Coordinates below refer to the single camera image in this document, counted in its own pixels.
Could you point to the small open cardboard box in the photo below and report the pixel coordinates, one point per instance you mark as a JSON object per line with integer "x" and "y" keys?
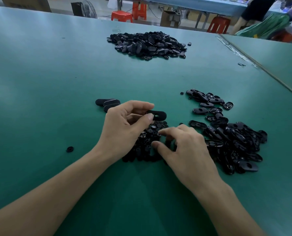
{"x": 170, "y": 19}

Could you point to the pile of small black buttons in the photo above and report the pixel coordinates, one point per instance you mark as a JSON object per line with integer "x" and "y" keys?
{"x": 146, "y": 145}

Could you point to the red plastic stool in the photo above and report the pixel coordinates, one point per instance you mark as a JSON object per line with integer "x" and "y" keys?
{"x": 219, "y": 25}
{"x": 122, "y": 16}
{"x": 139, "y": 10}
{"x": 287, "y": 37}

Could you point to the person's right hand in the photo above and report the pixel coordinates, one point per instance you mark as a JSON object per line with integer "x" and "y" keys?
{"x": 190, "y": 157}

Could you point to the grey floor fan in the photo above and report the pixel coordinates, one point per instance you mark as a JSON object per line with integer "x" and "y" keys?
{"x": 84, "y": 9}

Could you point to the lone black ring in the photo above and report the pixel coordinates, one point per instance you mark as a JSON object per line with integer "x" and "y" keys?
{"x": 69, "y": 149}

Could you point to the person's left forearm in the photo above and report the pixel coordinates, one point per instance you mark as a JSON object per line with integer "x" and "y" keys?
{"x": 47, "y": 199}

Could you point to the pile of black oval shells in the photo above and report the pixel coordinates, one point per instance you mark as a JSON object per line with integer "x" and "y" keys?
{"x": 234, "y": 142}

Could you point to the large brown cardboard box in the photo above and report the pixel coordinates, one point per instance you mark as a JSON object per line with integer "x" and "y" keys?
{"x": 25, "y": 3}

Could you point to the assembled black oval piece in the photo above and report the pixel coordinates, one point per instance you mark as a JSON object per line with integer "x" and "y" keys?
{"x": 112, "y": 104}
{"x": 158, "y": 115}
{"x": 100, "y": 101}

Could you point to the long blue work table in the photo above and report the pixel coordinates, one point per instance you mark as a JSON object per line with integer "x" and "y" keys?
{"x": 195, "y": 4}

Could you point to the green striped bag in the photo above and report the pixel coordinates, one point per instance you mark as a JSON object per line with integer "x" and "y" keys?
{"x": 264, "y": 27}

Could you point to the person's left hand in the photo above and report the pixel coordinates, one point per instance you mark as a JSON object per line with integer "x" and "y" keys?
{"x": 119, "y": 135}

